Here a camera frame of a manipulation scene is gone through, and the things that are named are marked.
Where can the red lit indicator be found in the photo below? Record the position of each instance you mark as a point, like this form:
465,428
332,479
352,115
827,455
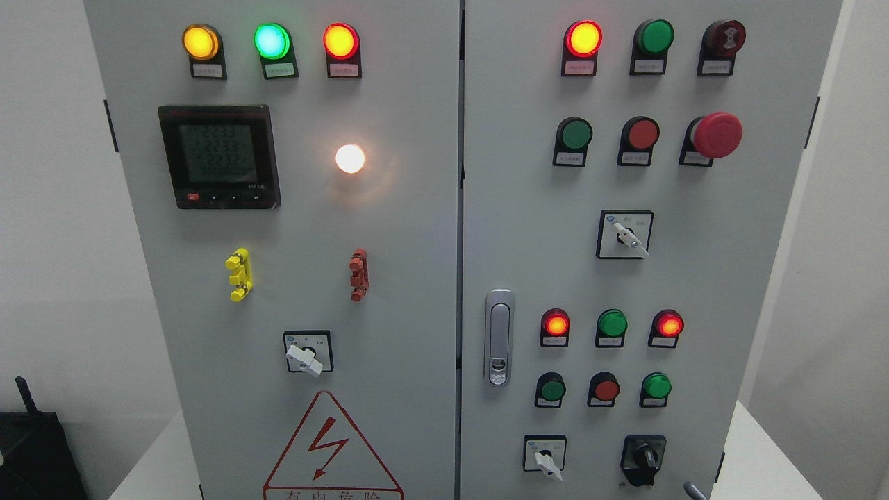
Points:
555,328
582,41

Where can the yellow indicator light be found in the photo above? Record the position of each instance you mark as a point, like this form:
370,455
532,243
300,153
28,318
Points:
205,50

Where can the red terminal connector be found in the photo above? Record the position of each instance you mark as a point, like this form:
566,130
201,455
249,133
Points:
359,279

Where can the red lit indicator lower left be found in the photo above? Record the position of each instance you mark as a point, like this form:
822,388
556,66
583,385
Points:
555,328

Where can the white selector switch upper right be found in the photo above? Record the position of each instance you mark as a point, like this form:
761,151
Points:
624,234

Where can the red push button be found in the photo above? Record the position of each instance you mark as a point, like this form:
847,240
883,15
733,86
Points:
603,390
637,140

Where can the grey cabinet door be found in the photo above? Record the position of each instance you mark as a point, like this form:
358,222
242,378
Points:
395,351
533,228

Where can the green push button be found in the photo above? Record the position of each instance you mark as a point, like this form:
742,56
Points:
655,390
573,136
550,390

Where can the green push button lower right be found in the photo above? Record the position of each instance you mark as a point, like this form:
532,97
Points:
655,390

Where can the red electrical warning sticker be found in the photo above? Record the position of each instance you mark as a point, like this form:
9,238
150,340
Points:
328,457

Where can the red push button lower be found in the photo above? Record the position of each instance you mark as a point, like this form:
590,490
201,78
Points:
603,390

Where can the green indicator top right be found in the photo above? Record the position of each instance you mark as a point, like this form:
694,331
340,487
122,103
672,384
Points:
650,47

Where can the red lit indicator top right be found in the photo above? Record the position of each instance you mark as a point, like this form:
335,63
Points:
582,41

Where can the white selector switch left door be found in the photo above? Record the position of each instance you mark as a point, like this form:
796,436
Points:
308,352

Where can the black device with antenna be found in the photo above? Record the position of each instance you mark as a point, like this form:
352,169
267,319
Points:
37,462

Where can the black rotary knob switch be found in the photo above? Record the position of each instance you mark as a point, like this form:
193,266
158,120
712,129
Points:
642,458

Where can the green push button upper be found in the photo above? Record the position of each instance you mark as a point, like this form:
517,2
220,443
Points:
573,136

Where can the red emergency stop button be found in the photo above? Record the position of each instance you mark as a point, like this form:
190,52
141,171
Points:
710,137

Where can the black digital power meter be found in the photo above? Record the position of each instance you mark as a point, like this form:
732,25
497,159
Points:
221,157

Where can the yellow terminal connector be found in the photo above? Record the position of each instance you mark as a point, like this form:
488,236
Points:
240,275

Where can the green lit indicator light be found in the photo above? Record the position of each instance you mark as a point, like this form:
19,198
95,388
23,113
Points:
274,47

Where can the green push button lower left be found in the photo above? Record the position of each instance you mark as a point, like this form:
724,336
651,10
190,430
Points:
550,390

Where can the left grey cabinet door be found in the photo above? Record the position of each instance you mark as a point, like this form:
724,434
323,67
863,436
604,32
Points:
395,351

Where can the green indicator lower middle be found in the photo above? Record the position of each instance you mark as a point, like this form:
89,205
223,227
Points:
611,329

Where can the red lit indicator left door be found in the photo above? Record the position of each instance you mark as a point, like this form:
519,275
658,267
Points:
342,51

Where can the silver door handle lock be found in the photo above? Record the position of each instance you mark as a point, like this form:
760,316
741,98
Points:
499,313

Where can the right grey cabinet door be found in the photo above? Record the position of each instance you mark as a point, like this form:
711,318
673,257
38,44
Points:
533,228

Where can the red push button upper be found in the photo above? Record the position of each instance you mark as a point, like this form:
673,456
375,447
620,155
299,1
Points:
637,140

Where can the white selector switch bottom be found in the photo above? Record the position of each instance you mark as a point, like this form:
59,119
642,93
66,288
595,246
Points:
545,454

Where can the dark red buzzer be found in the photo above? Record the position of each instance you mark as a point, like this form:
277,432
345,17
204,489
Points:
720,43

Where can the red indicator lower right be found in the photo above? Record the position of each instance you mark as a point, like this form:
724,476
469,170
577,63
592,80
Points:
665,330

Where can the white selector switch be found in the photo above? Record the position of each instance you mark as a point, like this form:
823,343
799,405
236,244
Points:
624,234
545,454

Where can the white lit indicator light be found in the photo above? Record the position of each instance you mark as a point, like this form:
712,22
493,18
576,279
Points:
350,158

